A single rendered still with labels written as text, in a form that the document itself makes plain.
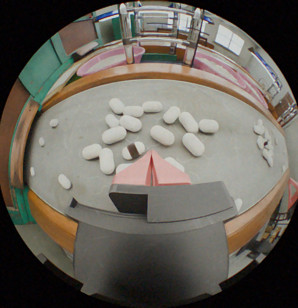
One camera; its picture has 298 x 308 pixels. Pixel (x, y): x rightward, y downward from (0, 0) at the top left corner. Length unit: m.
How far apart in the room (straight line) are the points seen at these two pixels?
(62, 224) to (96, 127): 0.21
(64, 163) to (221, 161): 0.29
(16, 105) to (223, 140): 0.63
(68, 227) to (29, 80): 0.52
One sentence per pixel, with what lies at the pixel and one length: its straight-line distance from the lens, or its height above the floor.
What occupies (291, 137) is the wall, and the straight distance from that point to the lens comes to 4.90.
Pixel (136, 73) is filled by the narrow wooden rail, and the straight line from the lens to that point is 0.24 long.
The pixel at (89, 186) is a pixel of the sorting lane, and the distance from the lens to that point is 0.17.
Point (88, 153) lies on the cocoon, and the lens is 0.15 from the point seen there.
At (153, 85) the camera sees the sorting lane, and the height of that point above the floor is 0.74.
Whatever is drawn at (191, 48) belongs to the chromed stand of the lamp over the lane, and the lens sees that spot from 0.29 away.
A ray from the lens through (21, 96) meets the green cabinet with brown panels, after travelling 0.51.
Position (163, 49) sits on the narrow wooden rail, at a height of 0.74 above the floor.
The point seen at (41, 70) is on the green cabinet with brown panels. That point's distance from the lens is 0.59.
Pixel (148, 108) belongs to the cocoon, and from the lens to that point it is 0.16.
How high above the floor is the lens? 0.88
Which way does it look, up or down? 76 degrees down
